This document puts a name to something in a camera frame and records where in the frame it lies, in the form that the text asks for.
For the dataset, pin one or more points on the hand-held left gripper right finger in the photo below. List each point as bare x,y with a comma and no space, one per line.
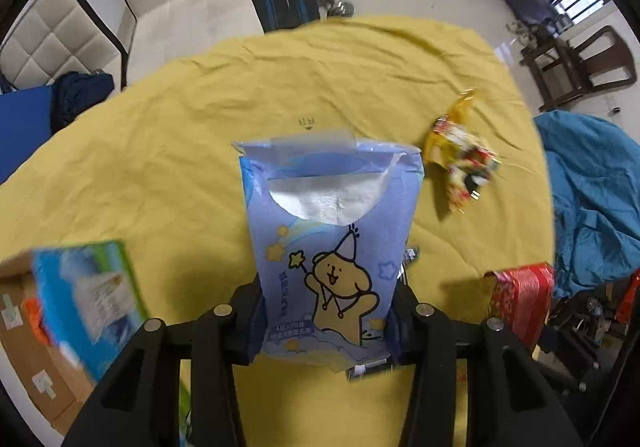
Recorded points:
400,322

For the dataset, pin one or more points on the yellow tablecloth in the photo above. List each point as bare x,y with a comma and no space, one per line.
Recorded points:
200,142

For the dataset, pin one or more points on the blue green carton box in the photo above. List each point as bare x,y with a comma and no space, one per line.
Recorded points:
87,304

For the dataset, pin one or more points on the teal blanket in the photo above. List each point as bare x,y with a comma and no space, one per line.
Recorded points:
595,197

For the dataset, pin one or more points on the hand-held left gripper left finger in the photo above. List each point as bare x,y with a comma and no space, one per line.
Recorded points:
250,322

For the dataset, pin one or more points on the dark blue cloth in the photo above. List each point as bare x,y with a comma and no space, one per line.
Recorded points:
80,94

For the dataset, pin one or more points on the dark wooden chair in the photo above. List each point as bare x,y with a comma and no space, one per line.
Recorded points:
582,64

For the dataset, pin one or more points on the blue pad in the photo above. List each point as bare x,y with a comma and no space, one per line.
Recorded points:
25,127

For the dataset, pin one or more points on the cardboard box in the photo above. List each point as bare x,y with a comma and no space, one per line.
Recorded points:
30,352

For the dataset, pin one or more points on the yellow snack bag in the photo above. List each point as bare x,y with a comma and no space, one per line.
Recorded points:
462,157

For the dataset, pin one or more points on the red snack bag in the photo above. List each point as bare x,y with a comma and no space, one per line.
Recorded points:
520,299

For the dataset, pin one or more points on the blue tissue pack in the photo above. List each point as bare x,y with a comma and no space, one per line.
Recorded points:
327,247

